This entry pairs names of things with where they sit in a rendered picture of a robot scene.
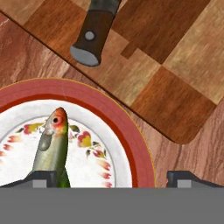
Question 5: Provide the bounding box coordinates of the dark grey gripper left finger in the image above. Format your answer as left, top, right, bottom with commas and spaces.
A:
0, 170, 58, 189

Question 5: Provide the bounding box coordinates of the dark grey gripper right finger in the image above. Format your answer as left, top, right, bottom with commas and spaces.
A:
166, 171, 224, 189

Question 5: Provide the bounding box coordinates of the red rimmed floral plate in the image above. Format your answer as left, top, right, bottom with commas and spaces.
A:
0, 77, 157, 189

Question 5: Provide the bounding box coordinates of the wooden checkered cutting board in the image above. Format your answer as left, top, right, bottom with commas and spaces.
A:
0, 0, 224, 145

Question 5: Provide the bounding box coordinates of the green silver fish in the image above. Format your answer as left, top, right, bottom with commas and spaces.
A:
30, 107, 72, 189

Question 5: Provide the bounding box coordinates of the brown handled knife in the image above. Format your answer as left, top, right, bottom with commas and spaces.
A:
69, 0, 123, 67

